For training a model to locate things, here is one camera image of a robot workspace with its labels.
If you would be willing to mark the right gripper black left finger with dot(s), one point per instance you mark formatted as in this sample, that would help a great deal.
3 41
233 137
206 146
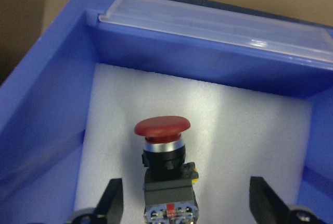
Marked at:
110 206

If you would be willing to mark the blue plastic bin right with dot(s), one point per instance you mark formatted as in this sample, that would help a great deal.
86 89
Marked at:
45 101

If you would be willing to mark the white foam pad right bin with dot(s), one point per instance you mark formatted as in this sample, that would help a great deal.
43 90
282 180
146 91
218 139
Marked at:
234 134

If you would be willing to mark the red mushroom push button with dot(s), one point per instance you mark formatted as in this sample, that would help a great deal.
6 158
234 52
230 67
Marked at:
168 183

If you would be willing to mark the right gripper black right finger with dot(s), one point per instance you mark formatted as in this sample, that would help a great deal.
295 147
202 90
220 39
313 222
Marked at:
265 205

